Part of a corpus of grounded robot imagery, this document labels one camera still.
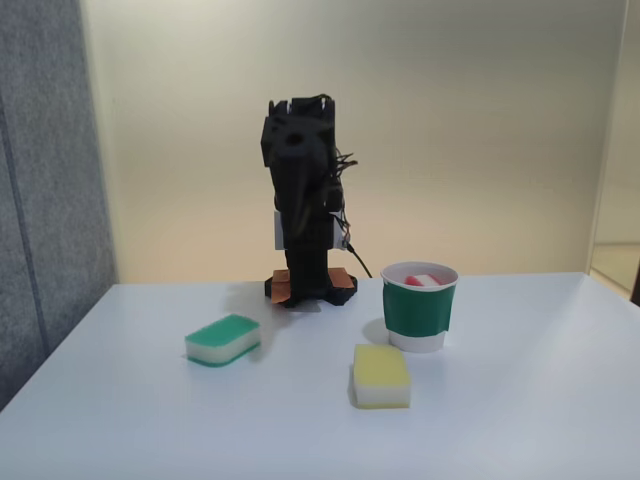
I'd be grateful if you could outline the red sponge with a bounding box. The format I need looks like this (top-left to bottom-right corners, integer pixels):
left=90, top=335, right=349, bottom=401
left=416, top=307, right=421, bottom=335
left=403, top=272, right=444, bottom=288

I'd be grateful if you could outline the white paper cup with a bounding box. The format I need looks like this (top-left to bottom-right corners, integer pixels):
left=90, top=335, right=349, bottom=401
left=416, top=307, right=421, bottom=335
left=380, top=260, right=460, bottom=355

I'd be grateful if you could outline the green sponge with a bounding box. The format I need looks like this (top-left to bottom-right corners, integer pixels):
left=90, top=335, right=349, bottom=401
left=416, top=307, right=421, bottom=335
left=184, top=313, right=262, bottom=370

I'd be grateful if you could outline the yellow sponge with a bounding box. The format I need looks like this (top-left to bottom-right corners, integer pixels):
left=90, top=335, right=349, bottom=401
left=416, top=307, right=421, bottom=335
left=352, top=343, right=413, bottom=410

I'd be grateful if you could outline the grey felt partition panel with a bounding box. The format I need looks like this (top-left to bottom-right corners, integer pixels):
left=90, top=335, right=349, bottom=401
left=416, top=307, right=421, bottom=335
left=0, top=0, right=119, bottom=412

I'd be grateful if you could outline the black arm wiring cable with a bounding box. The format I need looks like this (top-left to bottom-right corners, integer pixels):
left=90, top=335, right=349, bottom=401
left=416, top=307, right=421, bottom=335
left=327, top=148, right=359, bottom=242

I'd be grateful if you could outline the black power cable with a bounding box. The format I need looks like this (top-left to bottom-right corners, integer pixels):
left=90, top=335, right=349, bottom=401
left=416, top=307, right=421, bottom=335
left=346, top=241, right=374, bottom=280

